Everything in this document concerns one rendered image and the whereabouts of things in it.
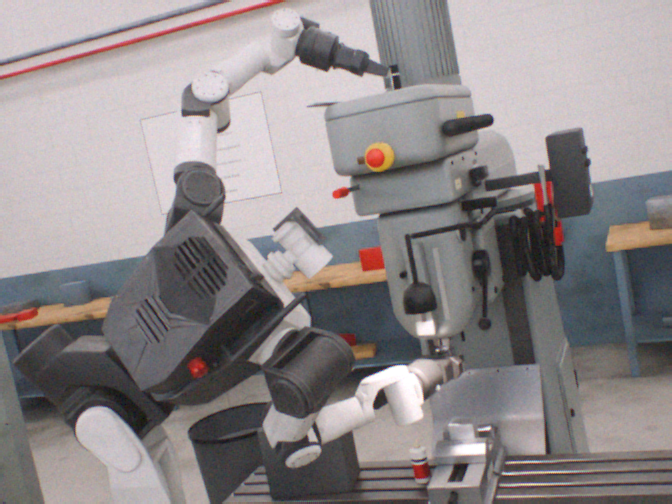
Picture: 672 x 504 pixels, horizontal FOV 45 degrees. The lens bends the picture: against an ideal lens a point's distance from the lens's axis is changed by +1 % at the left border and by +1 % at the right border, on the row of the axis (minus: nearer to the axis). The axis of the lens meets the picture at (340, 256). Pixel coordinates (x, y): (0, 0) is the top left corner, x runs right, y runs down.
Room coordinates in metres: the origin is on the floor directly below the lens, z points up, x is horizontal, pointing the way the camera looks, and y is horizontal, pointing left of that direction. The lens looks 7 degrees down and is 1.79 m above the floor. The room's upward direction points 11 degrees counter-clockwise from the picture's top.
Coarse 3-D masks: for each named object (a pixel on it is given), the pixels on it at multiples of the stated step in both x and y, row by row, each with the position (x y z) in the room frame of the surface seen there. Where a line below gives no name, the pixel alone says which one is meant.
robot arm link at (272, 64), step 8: (256, 48) 1.88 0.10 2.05; (264, 48) 1.89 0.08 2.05; (264, 56) 1.88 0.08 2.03; (272, 56) 1.96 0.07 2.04; (296, 56) 1.98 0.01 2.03; (264, 64) 1.89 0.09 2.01; (272, 64) 1.93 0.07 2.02; (280, 64) 1.95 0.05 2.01; (264, 72) 1.92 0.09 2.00; (272, 72) 1.94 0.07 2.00
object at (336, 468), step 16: (352, 432) 2.06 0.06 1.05; (272, 448) 2.00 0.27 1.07; (320, 448) 1.97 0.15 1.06; (336, 448) 1.95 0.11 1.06; (352, 448) 2.03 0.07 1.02; (272, 464) 2.00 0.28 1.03; (320, 464) 1.97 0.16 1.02; (336, 464) 1.96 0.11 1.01; (352, 464) 2.01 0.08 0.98; (272, 480) 2.01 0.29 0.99; (288, 480) 1.99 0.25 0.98; (304, 480) 1.98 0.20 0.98; (320, 480) 1.97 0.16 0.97; (336, 480) 1.96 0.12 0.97; (352, 480) 1.98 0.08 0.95; (272, 496) 2.01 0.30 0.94; (288, 496) 2.00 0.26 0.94
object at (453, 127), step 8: (448, 120) 1.68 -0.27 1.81; (456, 120) 1.70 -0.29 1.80; (464, 120) 1.76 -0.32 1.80; (472, 120) 1.83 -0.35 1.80; (480, 120) 1.92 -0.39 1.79; (488, 120) 2.01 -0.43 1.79; (448, 128) 1.68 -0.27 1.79; (456, 128) 1.67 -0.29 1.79; (464, 128) 1.74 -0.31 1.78; (472, 128) 1.83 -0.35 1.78; (480, 128) 1.95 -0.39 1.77; (448, 136) 1.68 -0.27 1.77
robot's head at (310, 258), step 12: (288, 228) 1.54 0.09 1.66; (300, 228) 1.56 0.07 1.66; (276, 240) 1.55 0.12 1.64; (288, 240) 1.55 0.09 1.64; (300, 240) 1.55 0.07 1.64; (312, 240) 1.56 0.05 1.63; (276, 252) 1.56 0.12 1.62; (288, 252) 1.55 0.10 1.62; (300, 252) 1.54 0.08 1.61; (312, 252) 1.54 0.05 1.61; (324, 252) 1.55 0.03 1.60; (288, 264) 1.55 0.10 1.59; (300, 264) 1.55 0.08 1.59; (312, 264) 1.54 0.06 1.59; (324, 264) 1.54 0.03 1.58; (288, 276) 1.55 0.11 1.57; (312, 276) 1.54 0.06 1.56
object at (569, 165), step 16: (576, 128) 2.06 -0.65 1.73; (560, 144) 1.98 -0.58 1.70; (576, 144) 1.96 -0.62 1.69; (560, 160) 1.98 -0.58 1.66; (576, 160) 1.97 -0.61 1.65; (560, 176) 1.98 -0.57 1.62; (576, 176) 1.97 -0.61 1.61; (560, 192) 1.98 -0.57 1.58; (576, 192) 1.97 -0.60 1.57; (592, 192) 2.10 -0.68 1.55; (560, 208) 1.99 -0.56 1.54; (576, 208) 1.97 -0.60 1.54
